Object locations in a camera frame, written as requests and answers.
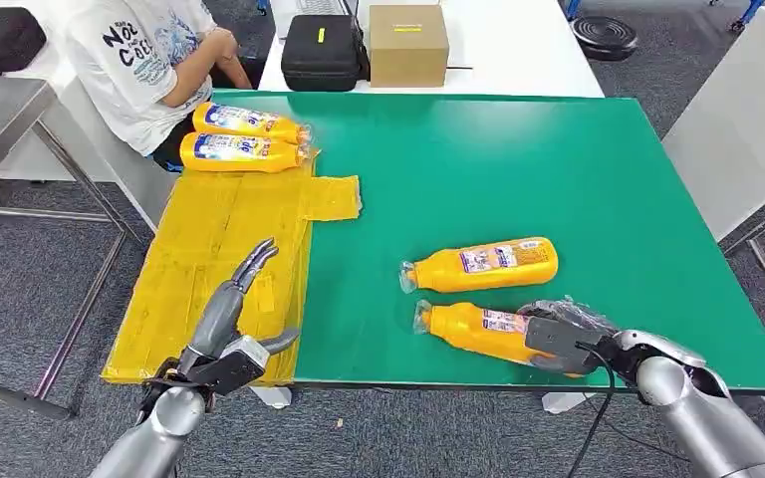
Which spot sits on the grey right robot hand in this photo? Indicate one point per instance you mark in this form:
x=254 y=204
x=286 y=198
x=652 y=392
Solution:
x=567 y=311

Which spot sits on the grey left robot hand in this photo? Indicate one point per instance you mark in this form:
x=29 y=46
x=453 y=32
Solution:
x=217 y=323

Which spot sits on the orange drink bottle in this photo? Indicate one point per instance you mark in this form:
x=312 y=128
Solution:
x=461 y=330
x=442 y=270
x=244 y=121
x=237 y=153

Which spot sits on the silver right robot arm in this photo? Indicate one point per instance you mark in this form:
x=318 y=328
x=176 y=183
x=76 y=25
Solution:
x=699 y=415

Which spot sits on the white table foot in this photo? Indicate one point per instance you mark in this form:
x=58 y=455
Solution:
x=270 y=398
x=564 y=404

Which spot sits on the yellow plastic sheet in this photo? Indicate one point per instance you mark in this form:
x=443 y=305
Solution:
x=211 y=224

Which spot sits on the green table mat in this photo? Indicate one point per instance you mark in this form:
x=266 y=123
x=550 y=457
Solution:
x=521 y=165

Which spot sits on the white side table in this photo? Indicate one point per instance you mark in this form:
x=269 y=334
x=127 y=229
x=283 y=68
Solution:
x=739 y=119

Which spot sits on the black pen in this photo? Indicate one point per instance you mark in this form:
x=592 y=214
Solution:
x=459 y=67

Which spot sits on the person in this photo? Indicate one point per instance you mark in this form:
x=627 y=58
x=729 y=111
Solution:
x=138 y=59

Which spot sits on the round black base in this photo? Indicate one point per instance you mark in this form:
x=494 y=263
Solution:
x=603 y=36

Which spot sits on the black zip case yellow tag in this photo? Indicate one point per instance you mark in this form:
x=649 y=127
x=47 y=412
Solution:
x=322 y=56

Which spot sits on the brown cardboard box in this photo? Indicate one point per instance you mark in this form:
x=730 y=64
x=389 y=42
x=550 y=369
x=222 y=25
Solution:
x=407 y=56

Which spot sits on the grey laptop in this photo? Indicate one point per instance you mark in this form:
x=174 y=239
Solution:
x=316 y=5

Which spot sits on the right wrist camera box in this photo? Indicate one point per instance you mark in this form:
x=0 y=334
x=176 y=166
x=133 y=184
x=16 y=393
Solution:
x=561 y=343

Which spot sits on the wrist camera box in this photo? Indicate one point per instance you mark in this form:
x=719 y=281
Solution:
x=561 y=343
x=231 y=373

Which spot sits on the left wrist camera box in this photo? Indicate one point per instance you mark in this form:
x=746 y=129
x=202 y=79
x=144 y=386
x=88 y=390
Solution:
x=231 y=373

